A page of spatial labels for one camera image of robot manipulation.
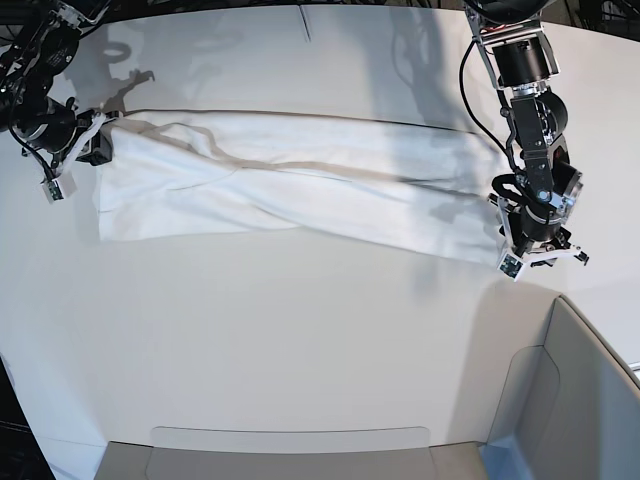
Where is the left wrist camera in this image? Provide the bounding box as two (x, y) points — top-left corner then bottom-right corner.
(497, 250), (525, 282)

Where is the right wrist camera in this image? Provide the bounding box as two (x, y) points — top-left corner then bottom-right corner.
(42, 172), (77, 204)

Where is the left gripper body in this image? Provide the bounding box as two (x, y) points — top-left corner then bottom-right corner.
(488, 194), (589, 268)

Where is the white printed t-shirt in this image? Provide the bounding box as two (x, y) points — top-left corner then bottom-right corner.
(97, 110), (506, 266)

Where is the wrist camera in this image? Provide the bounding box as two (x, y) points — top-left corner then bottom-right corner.
(42, 172), (77, 204)
(497, 250), (525, 282)

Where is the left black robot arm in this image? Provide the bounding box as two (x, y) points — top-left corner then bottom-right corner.
(464, 1), (589, 280)

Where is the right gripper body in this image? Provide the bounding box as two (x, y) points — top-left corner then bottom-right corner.
(19, 97), (123, 174)

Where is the grey plastic bin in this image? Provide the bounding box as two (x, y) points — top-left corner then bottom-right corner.
(97, 296), (639, 479)

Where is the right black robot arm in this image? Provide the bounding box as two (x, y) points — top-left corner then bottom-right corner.
(1, 1), (122, 185)

